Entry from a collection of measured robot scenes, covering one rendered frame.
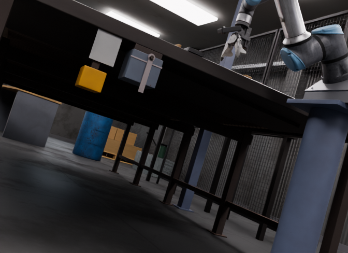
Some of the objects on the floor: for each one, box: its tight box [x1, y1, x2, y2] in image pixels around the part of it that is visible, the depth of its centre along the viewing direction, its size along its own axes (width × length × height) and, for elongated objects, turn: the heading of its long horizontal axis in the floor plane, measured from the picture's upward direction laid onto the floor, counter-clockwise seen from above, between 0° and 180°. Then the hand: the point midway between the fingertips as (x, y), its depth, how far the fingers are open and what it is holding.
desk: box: [0, 85, 62, 148], centre depth 660 cm, size 75×146×78 cm, turn 115°
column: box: [270, 99, 348, 253], centre depth 163 cm, size 38×38×87 cm
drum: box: [73, 111, 113, 161], centre depth 711 cm, size 54×54×82 cm
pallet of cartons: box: [102, 126, 142, 165], centre depth 932 cm, size 91×127×75 cm
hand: (227, 59), depth 193 cm, fingers open, 14 cm apart
